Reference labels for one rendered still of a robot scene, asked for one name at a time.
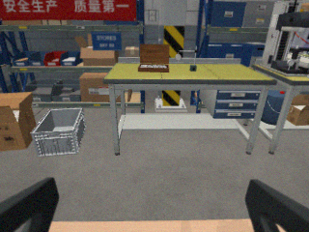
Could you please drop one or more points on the grey plastic crate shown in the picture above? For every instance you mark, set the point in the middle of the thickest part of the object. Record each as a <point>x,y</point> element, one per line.
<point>60,120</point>

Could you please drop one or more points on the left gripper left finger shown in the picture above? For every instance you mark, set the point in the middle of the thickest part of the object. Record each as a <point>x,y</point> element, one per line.
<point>36,205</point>

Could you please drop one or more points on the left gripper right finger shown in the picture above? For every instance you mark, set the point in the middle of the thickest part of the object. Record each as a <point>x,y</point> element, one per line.
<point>266,206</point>

